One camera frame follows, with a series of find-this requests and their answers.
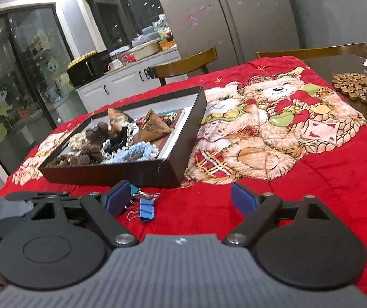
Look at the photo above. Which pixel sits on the wooden chair near cabinet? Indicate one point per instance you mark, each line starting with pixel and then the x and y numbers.
pixel 181 67

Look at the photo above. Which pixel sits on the beige plastic basin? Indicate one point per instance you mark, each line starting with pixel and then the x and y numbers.
pixel 145 50

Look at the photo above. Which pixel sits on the black toaster oven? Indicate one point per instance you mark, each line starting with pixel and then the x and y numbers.
pixel 89 67

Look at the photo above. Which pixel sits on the wooden chair right side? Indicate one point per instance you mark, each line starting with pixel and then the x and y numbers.
pixel 356 49

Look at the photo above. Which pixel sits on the silver double door refrigerator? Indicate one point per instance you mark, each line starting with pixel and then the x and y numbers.
pixel 238 29

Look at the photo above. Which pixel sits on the light blue knitted scrunchie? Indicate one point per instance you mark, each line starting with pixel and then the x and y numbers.
pixel 141 151

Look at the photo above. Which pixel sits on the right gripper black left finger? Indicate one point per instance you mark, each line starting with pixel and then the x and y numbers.
pixel 62 240

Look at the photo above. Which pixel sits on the black shallow cardboard box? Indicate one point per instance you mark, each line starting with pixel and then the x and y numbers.
pixel 157 164

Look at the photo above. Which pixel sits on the cream fuzzy scrunchie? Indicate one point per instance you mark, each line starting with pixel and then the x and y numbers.
pixel 78 141

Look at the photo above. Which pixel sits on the round wooden bead trivet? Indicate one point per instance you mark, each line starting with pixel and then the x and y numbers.
pixel 351 85

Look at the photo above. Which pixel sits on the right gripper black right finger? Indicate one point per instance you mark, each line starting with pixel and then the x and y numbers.
pixel 302 244

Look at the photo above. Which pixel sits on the white kitchen cabinet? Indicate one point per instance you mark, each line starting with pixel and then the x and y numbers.
pixel 125 82

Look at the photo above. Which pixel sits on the blue binder clip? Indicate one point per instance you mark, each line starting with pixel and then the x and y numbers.
pixel 144 211
pixel 136 193

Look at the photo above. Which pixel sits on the white mug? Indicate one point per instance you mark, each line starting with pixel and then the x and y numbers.
pixel 115 65

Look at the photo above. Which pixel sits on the red teddy bear blanket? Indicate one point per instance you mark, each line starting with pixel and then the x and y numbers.
pixel 272 125

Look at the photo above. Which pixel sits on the brown knitted scrunchie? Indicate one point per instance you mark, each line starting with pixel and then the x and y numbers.
pixel 67 160

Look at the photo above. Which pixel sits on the brown triangular snack packet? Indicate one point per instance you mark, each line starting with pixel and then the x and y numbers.
pixel 152 128
pixel 118 119

